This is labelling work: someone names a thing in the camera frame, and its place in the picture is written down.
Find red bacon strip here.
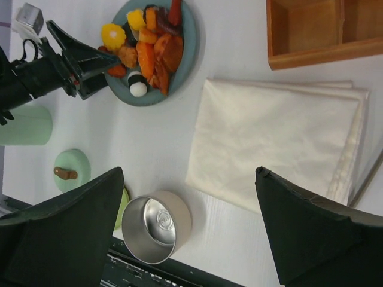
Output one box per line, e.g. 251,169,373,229
148,61,169,96

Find mint green cup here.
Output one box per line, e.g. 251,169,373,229
1,105,53,146

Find blue-grey ceramic plate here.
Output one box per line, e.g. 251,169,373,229
105,1,200,107

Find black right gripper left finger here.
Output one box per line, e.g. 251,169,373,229
1,167,124,286

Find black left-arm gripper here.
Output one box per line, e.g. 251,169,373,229
11,20,120,100

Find yellow egg sushi roll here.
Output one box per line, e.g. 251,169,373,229
126,9,146,31

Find wooden compartment tray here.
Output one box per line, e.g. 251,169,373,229
266,1,382,71

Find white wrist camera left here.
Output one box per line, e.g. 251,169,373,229
11,3,44,44

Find rice ball with seaweed band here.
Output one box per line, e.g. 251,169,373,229
127,71,148,97

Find yellow corn cob piece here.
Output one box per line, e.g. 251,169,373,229
101,23,126,52

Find salmon slice pieces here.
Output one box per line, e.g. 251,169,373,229
136,41,155,80

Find white folded cloth napkin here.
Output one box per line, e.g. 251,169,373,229
186,79,369,213

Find beige steel lunch bowl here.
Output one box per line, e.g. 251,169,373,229
121,191,192,265

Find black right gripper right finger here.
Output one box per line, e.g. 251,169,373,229
255,167,382,286

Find lime green round lid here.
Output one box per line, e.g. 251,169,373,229
114,186,130,230

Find beige minced fish mound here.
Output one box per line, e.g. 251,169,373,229
118,45,138,69

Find red octopus tentacle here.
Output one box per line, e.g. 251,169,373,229
156,0,183,35

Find mint lid with brown handle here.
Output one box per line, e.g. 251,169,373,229
53,149,91,193

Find steel serving tongs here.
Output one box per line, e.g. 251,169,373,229
349,152,382,208

